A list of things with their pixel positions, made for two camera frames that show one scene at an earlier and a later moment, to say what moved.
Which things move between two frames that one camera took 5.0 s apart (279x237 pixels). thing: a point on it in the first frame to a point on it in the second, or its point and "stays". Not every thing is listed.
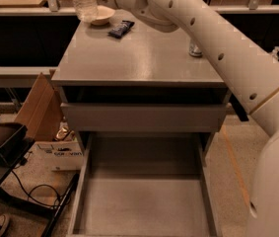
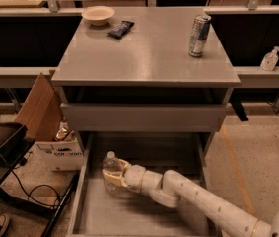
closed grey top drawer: [144, 117] stays
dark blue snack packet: [121, 30] stays
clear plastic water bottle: [86, 6] to [112, 163]
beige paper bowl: [104, 15] stays
